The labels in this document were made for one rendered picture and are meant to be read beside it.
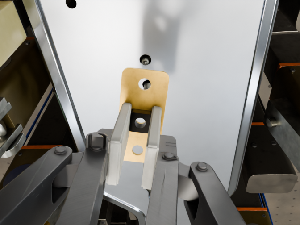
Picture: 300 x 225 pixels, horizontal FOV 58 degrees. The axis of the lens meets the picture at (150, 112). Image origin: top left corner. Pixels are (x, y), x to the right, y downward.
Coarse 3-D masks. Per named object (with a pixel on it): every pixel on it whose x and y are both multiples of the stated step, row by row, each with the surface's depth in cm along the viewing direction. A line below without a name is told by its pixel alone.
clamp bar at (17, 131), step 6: (6, 108) 25; (0, 114) 24; (0, 120) 24; (18, 126) 27; (12, 132) 26; (18, 132) 27; (6, 138) 26; (12, 138) 26; (0, 144) 25; (6, 144) 25; (0, 150) 25; (0, 156) 25
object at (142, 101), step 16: (128, 80) 22; (160, 80) 22; (128, 96) 22; (144, 96) 22; (160, 96) 22; (144, 112) 22; (144, 128) 22; (160, 128) 23; (128, 144) 24; (144, 144) 24; (128, 160) 24
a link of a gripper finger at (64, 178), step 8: (80, 152) 15; (72, 160) 15; (80, 160) 15; (64, 168) 14; (72, 168) 14; (104, 168) 15; (56, 176) 14; (64, 176) 14; (72, 176) 15; (104, 176) 15; (56, 184) 14; (64, 184) 15
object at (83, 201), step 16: (96, 144) 15; (96, 160) 14; (80, 176) 12; (96, 176) 13; (80, 192) 11; (96, 192) 12; (64, 208) 10; (80, 208) 11; (96, 208) 12; (64, 224) 10; (80, 224) 10; (96, 224) 13
